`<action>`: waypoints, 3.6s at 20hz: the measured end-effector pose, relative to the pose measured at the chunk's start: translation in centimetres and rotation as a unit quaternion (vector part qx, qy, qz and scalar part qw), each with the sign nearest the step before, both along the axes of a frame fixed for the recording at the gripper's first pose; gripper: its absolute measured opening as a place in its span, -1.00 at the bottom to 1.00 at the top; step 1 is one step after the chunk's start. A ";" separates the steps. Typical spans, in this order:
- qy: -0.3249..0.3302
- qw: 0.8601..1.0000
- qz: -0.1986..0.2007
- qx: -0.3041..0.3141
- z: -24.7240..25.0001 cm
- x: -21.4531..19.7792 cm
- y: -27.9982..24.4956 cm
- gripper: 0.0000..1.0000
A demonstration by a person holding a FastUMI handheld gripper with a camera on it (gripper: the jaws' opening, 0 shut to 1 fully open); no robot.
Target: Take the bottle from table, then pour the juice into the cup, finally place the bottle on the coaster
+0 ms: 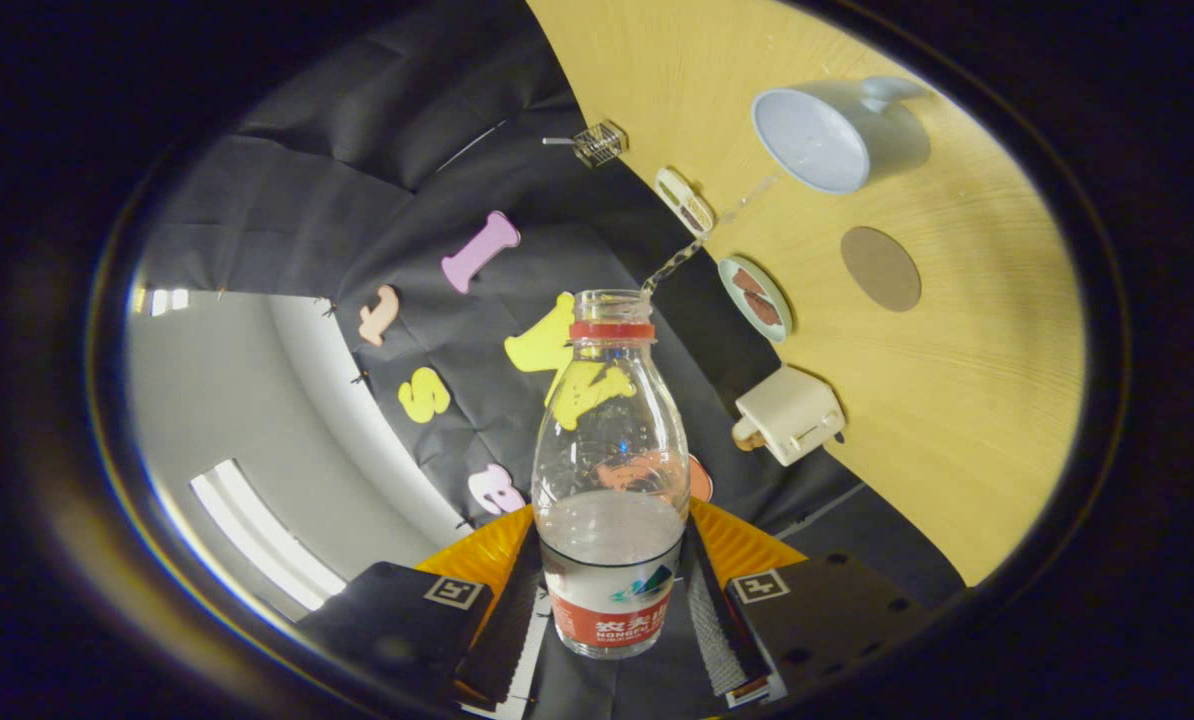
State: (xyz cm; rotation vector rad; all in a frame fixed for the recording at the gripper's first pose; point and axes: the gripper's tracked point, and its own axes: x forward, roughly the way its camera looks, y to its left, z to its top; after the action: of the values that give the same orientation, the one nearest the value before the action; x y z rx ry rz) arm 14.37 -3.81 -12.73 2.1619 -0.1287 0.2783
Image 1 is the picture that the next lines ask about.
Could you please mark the white toaster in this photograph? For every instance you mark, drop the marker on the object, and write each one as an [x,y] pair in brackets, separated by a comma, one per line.
[797,415]

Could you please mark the clear plastic bottle red label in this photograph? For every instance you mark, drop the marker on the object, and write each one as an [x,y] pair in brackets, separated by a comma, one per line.
[612,560]

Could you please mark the round brown coaster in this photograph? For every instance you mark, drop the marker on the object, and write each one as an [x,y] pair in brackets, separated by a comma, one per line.
[880,268]

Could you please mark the long ceiling light panel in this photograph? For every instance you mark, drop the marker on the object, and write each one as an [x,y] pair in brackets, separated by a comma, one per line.
[262,535]

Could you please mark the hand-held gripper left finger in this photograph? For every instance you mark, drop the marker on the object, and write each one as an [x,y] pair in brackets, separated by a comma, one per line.
[502,640]

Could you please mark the wooden table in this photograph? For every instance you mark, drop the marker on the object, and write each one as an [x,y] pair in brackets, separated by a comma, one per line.
[957,400]

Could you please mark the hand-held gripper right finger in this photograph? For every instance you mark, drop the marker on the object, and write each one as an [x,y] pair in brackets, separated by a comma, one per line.
[827,605]

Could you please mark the pale green plate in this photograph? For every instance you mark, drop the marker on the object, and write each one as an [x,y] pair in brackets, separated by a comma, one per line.
[732,290]

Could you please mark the toast slice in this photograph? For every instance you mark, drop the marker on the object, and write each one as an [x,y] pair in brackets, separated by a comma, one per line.
[747,434]

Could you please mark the white divided snack tray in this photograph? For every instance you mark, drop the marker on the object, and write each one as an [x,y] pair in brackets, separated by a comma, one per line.
[684,202]

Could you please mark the black backdrop cloth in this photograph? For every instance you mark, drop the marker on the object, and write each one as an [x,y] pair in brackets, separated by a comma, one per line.
[407,120]

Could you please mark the small ceiling light panel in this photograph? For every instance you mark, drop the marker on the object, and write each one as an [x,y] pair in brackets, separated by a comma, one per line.
[162,301]

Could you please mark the brown meat piece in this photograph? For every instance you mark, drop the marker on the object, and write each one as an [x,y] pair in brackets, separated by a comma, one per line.
[763,308]
[748,281]

